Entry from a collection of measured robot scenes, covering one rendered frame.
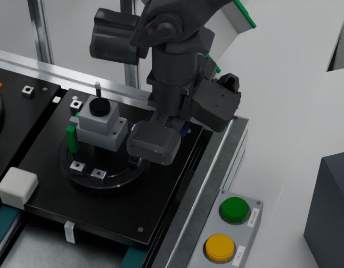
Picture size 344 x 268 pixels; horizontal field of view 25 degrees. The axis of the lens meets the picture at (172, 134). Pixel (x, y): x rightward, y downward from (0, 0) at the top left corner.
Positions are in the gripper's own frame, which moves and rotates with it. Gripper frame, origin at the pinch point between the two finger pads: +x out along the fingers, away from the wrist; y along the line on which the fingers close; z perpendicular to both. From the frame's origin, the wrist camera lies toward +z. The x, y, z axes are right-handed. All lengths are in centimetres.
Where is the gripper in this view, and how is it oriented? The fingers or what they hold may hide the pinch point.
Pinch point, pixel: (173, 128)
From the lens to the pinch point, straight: 107.6
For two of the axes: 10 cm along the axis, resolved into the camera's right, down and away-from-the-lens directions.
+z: 9.3, 2.8, -2.3
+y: 3.6, -7.0, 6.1
